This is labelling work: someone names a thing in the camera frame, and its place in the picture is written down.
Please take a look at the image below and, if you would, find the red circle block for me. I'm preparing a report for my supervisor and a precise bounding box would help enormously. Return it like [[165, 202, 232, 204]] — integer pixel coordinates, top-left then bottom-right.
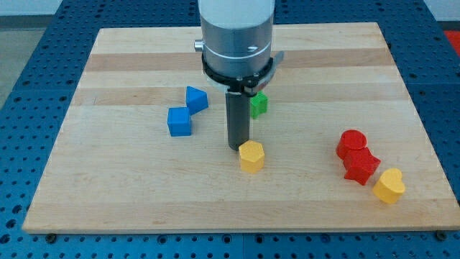
[[336, 129, 367, 160]]

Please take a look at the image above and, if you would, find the yellow hexagon block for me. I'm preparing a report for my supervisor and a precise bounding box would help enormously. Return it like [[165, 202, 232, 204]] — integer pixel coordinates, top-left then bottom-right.
[[239, 140, 265, 173]]

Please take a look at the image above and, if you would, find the blue cube block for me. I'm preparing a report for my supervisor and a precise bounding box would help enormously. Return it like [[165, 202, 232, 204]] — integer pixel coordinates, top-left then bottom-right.
[[167, 107, 192, 137]]

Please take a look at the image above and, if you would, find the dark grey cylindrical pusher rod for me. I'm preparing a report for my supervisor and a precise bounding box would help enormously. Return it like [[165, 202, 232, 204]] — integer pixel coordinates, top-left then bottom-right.
[[226, 94, 250, 150]]

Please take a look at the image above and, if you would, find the blue triangle block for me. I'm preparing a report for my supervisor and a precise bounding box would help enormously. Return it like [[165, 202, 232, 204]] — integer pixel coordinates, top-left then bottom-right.
[[185, 86, 208, 115]]

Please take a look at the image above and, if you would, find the green star block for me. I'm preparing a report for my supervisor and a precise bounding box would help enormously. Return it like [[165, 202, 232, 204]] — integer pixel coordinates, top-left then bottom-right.
[[250, 91, 269, 119]]

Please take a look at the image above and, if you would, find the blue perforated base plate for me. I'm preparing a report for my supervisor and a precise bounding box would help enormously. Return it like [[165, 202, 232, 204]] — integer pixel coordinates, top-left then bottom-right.
[[1, 1, 459, 258]]

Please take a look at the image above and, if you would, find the red star block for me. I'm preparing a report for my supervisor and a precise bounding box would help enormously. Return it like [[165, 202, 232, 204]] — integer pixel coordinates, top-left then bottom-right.
[[343, 147, 381, 186]]

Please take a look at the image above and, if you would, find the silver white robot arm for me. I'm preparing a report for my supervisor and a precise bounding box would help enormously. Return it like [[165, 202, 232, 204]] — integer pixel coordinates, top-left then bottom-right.
[[194, 0, 284, 150]]

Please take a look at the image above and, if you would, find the yellow heart block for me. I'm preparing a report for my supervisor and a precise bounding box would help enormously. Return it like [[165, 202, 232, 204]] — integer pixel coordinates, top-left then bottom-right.
[[372, 168, 406, 204]]

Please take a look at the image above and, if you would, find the black flange mount ring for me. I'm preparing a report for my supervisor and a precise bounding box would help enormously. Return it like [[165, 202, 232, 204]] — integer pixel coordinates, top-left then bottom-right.
[[201, 51, 285, 97]]

